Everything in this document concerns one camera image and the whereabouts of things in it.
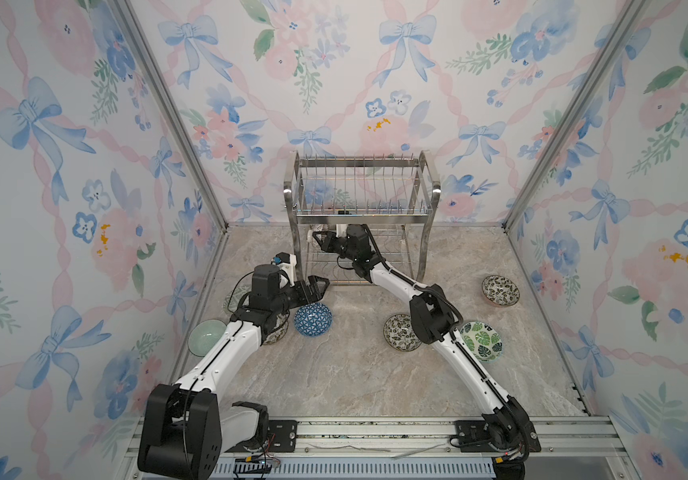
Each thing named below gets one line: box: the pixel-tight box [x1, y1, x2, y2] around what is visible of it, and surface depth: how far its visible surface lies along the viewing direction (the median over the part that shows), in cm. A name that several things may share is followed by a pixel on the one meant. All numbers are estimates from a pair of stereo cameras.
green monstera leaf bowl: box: [460, 321, 503, 363], surface depth 90 cm
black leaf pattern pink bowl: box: [481, 275, 520, 306], surface depth 100 cm
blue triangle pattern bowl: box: [294, 302, 333, 337], surface depth 94 cm
